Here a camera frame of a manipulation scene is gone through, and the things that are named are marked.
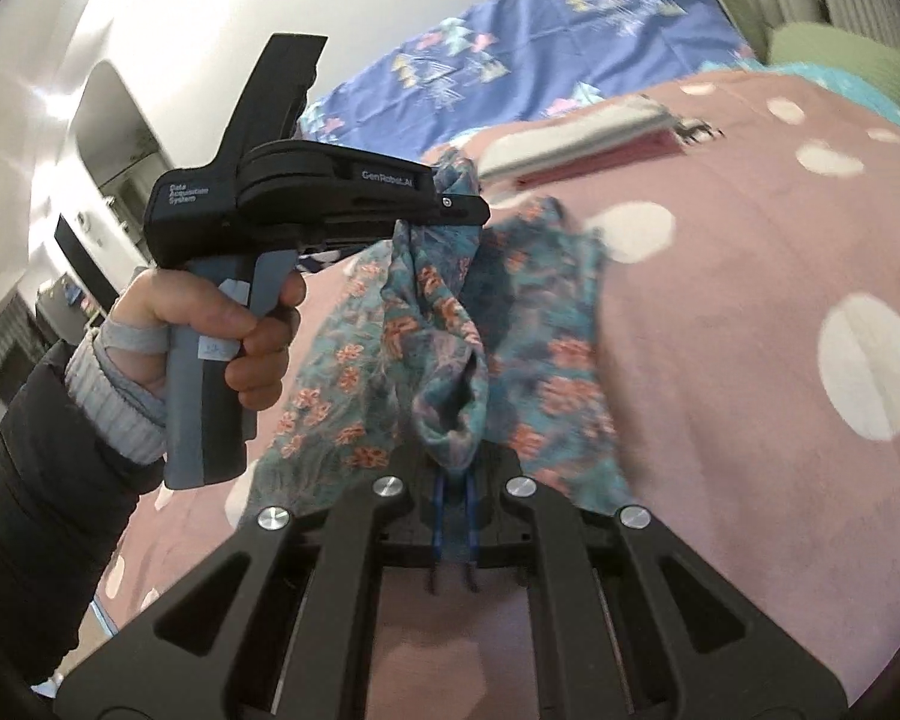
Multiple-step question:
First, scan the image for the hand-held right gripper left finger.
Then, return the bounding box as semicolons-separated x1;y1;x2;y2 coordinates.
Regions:
52;456;451;720

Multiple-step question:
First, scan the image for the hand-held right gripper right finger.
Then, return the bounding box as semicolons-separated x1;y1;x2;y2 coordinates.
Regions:
461;452;850;720

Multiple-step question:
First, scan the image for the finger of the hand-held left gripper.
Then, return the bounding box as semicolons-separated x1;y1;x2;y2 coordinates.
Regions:
341;147;493;247

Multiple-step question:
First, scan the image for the teal floral small garment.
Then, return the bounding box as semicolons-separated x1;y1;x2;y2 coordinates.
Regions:
250;148;637;535

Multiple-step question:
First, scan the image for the person's left forearm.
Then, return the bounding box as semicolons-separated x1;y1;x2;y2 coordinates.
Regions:
0;315;170;695

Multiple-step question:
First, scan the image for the person's left hand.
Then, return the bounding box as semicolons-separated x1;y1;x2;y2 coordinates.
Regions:
108;265;310;415

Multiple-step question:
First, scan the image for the black flat screen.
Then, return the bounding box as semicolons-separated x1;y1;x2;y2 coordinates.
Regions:
52;212;118;310

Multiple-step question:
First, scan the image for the blue printed bedsheet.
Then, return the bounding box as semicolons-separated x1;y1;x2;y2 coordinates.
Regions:
298;0;757;160

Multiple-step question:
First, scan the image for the pink polka dot blanket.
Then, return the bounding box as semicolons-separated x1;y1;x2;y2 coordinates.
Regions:
96;73;900;700

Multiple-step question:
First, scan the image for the small green pillow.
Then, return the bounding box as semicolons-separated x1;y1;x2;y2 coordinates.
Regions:
715;0;767;62

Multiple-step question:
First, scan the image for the teal fuzzy cloth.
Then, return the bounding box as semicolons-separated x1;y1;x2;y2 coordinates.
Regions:
688;60;900;137

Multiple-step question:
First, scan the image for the large green pillow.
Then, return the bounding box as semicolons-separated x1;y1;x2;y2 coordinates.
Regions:
763;19;900;104

